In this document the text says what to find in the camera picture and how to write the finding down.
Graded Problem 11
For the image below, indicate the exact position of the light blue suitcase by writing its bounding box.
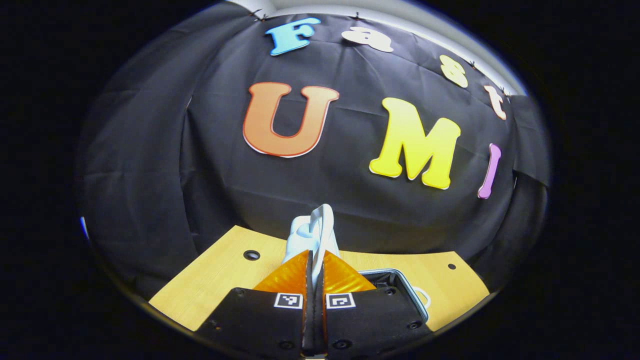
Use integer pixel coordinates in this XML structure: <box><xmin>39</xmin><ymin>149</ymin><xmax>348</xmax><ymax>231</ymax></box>
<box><xmin>281</xmin><ymin>203</ymin><xmax>432</xmax><ymax>323</ymax></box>

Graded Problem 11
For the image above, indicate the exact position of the black backdrop cloth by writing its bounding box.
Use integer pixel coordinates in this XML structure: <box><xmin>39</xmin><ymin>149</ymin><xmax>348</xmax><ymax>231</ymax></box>
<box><xmin>75</xmin><ymin>0</ymin><xmax>551</xmax><ymax>301</ymax></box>

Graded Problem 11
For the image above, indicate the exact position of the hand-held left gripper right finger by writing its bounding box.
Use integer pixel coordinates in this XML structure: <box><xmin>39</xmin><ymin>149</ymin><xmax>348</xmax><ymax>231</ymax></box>
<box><xmin>320</xmin><ymin>249</ymin><xmax>433</xmax><ymax>358</ymax></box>

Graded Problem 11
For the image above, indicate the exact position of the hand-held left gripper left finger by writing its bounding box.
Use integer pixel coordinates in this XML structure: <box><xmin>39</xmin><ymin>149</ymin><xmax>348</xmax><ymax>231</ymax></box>
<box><xmin>197</xmin><ymin>249</ymin><xmax>315</xmax><ymax>358</ymax></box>

